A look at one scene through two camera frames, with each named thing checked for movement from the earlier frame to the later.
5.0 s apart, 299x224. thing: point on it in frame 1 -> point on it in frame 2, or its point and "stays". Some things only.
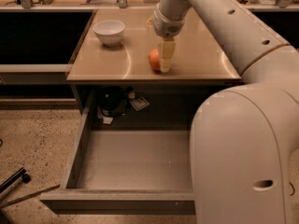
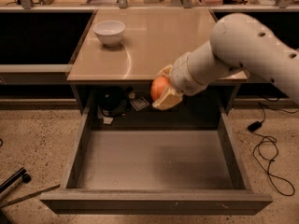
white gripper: x=165 y=26 -> x=181 y=75
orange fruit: x=154 y=59 -> x=158 y=86
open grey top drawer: x=125 y=171 stays
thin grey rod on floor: x=30 y=196 stays
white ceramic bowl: x=109 y=31 stays
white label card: x=139 y=104 stays
